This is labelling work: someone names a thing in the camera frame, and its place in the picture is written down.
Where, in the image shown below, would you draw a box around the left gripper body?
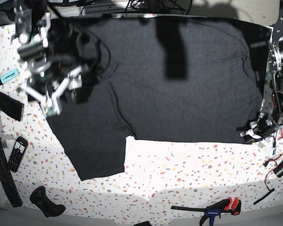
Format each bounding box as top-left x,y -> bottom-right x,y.
240,113 -> 283,150

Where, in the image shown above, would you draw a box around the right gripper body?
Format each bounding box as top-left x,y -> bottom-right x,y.
20,65 -> 89,111

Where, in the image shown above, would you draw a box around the dark grey T-shirt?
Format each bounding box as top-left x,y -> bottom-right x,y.
47,16 -> 266,180

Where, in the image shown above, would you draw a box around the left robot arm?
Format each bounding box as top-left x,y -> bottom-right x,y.
240,0 -> 283,144

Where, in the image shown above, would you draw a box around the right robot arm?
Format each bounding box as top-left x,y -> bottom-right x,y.
12,0 -> 100,117

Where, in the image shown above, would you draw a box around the light blue highlighter marker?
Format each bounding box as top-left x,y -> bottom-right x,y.
0,69 -> 19,85

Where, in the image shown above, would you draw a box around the black remote control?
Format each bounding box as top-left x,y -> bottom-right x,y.
8,137 -> 28,173

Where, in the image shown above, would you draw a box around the small black stick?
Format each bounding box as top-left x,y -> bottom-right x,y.
253,188 -> 275,205

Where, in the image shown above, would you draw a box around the long black tube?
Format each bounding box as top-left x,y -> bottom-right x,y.
0,138 -> 23,208

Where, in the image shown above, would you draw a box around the black game controller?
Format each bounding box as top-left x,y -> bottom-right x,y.
30,186 -> 66,218

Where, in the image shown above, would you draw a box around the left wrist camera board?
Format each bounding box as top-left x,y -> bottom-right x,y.
272,140 -> 277,155

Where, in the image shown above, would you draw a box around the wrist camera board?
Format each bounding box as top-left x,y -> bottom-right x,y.
43,104 -> 61,117
272,140 -> 277,155

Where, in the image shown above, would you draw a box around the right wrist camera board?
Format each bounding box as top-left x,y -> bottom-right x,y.
43,104 -> 61,117

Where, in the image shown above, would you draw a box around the black fabric strap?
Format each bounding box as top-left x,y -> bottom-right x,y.
0,88 -> 25,122

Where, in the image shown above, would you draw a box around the red black wire bundle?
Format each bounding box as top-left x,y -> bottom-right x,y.
264,131 -> 283,192

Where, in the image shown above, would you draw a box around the black cables behind table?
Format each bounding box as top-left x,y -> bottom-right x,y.
125,0 -> 191,14

